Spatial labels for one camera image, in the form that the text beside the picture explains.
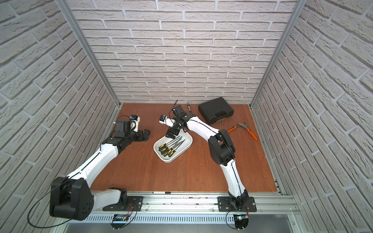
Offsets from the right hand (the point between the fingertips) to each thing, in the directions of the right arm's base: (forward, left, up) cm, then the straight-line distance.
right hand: (173, 127), depth 95 cm
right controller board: (-52, -34, -11) cm, 64 cm away
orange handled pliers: (+4, -53, -9) cm, 54 cm away
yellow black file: (-14, +7, -8) cm, 17 cm away
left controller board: (-49, +27, -11) cm, 57 cm away
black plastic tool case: (+19, -32, -5) cm, 38 cm away
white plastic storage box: (-7, +7, -8) cm, 13 cm away
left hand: (-5, +16, +7) cm, 18 cm away
